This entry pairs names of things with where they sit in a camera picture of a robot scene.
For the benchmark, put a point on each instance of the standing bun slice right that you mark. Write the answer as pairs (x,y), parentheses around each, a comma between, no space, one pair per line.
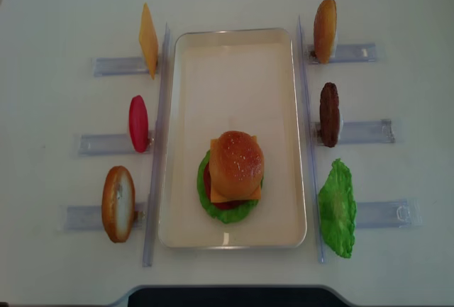
(325,29)

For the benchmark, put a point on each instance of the clear holder under patty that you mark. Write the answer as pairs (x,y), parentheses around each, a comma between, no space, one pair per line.
(366,132)

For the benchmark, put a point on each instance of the clear holder under cheese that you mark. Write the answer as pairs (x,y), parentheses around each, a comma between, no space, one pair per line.
(116,66)

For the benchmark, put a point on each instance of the clear holder under buns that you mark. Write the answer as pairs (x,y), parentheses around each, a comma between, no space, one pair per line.
(344,53)

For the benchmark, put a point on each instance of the standing green lettuce leaf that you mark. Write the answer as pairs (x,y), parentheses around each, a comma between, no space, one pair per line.
(338,210)

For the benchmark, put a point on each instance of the left long clear rail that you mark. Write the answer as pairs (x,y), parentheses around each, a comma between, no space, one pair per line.
(159,148)

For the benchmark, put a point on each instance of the clear holder under lettuce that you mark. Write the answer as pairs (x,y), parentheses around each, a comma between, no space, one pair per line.
(401,213)

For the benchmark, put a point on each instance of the standing meat patty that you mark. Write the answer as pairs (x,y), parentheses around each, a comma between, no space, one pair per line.
(329,115)

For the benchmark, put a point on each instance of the lettuce leaf on burger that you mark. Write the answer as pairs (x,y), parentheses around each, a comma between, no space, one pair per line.
(226,212)

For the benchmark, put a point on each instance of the sesame top bun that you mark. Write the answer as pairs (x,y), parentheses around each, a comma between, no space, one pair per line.
(236,165)

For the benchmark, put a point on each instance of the long clear rail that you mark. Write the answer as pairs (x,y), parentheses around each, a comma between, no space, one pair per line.
(159,148)
(310,140)

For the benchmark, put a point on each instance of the cheese slice on burger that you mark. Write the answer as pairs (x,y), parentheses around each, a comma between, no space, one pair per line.
(236,195)

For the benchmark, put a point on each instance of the standing cheese slice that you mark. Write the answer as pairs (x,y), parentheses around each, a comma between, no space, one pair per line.
(148,40)

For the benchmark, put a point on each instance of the tomato slice on burger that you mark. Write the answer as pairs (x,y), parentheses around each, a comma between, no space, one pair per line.
(220,202)

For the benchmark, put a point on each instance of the standing bread slice left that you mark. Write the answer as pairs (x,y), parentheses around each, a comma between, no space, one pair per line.
(118,204)

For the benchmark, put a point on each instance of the white rectangular tray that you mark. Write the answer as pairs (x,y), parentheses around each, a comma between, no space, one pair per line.
(233,80)

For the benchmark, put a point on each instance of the standing tomato slice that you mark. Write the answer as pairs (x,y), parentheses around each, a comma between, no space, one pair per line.
(138,124)

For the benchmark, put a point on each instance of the right long clear rail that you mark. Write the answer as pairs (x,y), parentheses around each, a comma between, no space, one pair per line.
(310,140)

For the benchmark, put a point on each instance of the clear holder under tomato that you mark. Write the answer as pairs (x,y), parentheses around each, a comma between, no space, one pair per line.
(88,145)

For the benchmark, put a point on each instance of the clear holder under bread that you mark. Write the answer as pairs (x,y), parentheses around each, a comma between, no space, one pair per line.
(88,218)

